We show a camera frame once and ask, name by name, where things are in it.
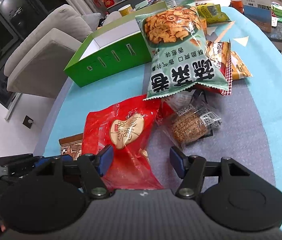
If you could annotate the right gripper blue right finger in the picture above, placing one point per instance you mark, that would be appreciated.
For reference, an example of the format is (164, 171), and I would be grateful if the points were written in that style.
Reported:
(191, 170)

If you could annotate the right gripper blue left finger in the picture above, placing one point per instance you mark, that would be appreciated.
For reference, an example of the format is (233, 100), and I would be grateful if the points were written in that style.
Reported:
(92, 168)

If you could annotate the brown nut snack packet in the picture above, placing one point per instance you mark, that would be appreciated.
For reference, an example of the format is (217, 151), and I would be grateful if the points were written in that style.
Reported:
(72, 145)

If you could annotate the round sesame cake packet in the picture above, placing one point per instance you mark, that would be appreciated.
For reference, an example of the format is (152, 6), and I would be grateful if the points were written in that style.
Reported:
(190, 123)

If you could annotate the red transparent snack bag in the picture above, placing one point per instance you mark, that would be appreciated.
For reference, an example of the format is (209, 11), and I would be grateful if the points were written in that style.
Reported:
(126, 126)

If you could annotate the green vegetable cracker bag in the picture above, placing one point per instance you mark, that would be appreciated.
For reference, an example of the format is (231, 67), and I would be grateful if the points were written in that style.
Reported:
(177, 44)

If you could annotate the red checkered shrimp chip bag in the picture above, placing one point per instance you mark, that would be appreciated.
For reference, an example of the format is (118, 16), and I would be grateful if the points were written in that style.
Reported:
(219, 53)

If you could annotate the small red white snack packet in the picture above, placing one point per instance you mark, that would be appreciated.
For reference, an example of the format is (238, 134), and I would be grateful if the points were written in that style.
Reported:
(166, 109)

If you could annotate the yellow brown snack packet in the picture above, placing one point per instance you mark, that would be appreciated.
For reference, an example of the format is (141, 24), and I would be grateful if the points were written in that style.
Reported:
(239, 69)

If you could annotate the beige sofa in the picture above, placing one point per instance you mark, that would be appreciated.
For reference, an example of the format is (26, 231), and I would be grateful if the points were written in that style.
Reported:
(36, 66)

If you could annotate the green cardboard box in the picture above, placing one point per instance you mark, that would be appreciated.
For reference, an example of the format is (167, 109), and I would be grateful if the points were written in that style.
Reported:
(113, 48)

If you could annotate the yellow green snack packet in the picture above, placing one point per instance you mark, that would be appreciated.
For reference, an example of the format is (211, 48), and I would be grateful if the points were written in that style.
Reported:
(212, 13)

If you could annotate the yellow cylindrical can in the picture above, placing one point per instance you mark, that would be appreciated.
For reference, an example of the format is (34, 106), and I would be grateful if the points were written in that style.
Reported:
(126, 10)

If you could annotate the orange paper cup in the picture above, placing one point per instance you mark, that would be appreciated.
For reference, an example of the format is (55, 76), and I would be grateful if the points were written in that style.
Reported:
(238, 5)

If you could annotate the brown blue paper bag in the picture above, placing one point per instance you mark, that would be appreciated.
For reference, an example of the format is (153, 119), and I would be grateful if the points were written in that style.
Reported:
(260, 13)

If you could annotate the wall power socket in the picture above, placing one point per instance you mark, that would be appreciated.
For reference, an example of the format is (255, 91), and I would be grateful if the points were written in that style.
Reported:
(28, 122)

